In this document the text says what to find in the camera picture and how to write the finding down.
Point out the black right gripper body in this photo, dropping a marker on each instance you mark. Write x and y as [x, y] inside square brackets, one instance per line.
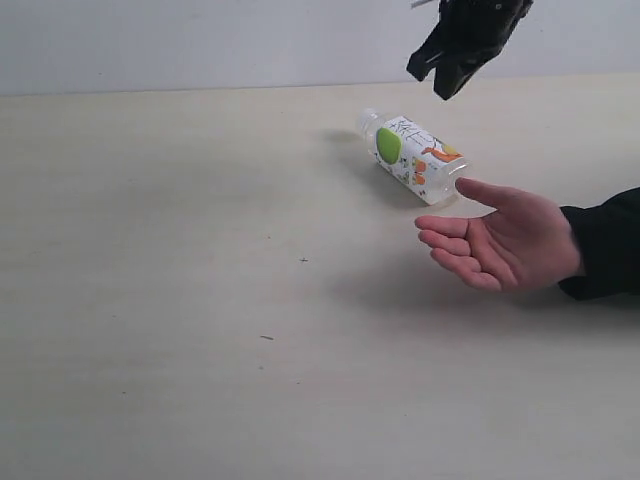
[481, 27]

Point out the person's open hand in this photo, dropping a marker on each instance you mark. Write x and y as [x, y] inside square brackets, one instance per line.
[525, 243]

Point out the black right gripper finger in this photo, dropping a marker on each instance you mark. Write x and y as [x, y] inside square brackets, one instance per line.
[457, 64]
[433, 54]

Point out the green pear tea bottle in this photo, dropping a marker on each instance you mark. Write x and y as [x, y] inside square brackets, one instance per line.
[424, 164]

